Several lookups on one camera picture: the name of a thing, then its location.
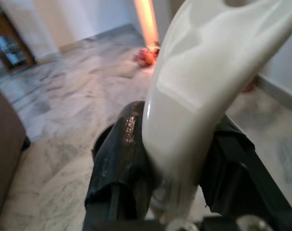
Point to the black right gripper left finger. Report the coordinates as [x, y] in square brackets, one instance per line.
[117, 173]

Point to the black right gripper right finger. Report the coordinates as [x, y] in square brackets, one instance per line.
[237, 178]

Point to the brown sofa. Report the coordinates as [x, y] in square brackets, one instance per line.
[3, 156]

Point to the cream plastic dustpan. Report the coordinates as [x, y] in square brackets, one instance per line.
[184, 96]

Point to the wooden glass cabinet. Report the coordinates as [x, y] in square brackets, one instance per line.
[14, 41]

